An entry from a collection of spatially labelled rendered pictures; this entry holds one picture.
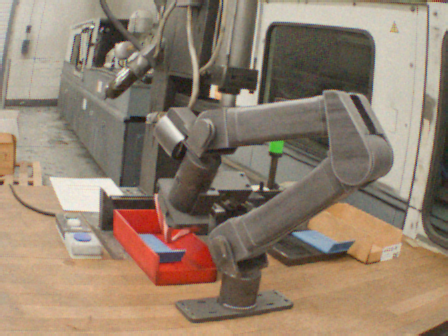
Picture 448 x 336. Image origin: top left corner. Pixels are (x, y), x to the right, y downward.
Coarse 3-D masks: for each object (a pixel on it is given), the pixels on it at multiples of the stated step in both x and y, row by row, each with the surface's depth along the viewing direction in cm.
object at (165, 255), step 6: (138, 234) 112; (144, 234) 113; (150, 234) 113; (144, 240) 109; (150, 240) 110; (156, 240) 110; (150, 246) 106; (156, 246) 107; (162, 246) 108; (156, 252) 97; (162, 252) 98; (168, 252) 99; (174, 252) 100; (180, 252) 101; (162, 258) 100; (168, 258) 101; (174, 258) 101; (180, 258) 102
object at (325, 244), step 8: (296, 232) 123; (304, 232) 123; (312, 232) 124; (304, 240) 118; (312, 240) 118; (320, 240) 118; (328, 240) 119; (352, 240) 112; (320, 248) 113; (328, 248) 113; (336, 248) 111; (344, 248) 113
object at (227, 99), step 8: (232, 88) 118; (176, 96) 135; (184, 96) 131; (200, 96) 139; (208, 96) 136; (224, 96) 119; (232, 96) 119; (184, 104) 131; (200, 104) 124; (208, 104) 120; (216, 104) 120; (224, 104) 119; (232, 104) 120; (256, 144) 121
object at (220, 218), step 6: (222, 204) 121; (258, 204) 126; (228, 210) 127; (234, 210) 125; (216, 216) 132; (222, 216) 130; (228, 216) 127; (234, 216) 125; (222, 222) 130; (204, 228) 120; (198, 234) 120; (204, 234) 121
